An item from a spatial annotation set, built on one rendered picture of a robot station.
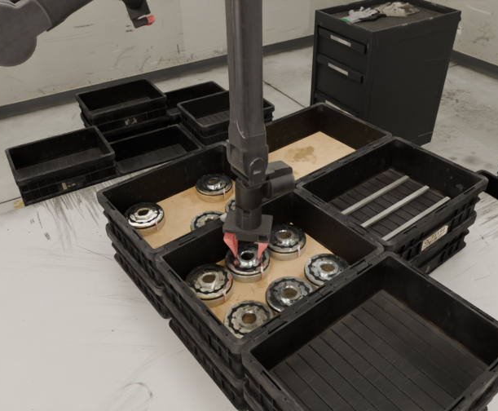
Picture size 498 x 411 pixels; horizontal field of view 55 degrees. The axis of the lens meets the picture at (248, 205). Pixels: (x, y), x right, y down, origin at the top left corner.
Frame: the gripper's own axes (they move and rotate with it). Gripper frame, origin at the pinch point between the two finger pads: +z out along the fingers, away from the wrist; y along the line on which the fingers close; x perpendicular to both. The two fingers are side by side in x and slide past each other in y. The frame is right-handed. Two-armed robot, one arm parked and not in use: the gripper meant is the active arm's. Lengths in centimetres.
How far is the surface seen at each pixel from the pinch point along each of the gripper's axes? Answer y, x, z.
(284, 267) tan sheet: -8.5, -0.8, 3.9
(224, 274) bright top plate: 4.3, 5.7, 1.7
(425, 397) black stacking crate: -36.1, 28.2, 3.7
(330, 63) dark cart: -19, -175, 16
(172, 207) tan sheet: 23.7, -20.2, 4.7
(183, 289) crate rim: 9.9, 17.8, -5.0
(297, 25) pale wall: 10, -388, 57
